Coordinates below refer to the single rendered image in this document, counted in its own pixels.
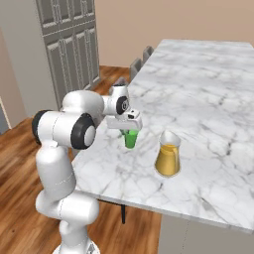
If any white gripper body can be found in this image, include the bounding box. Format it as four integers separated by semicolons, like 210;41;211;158
105;111;144;132

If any green cup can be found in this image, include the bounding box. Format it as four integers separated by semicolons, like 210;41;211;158
120;128;140;150

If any glass pitcher of orange juice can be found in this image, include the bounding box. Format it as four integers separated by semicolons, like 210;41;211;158
154;129;183;179

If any marble dining counter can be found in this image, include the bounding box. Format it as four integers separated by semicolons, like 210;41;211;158
70;38;254;254

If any grey stool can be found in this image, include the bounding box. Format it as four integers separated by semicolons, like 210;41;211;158
129;58;144;82
108;76;129;96
142;45;156;63

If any grey tall cupboard run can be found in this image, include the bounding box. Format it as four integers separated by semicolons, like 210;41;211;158
35;0;101;110

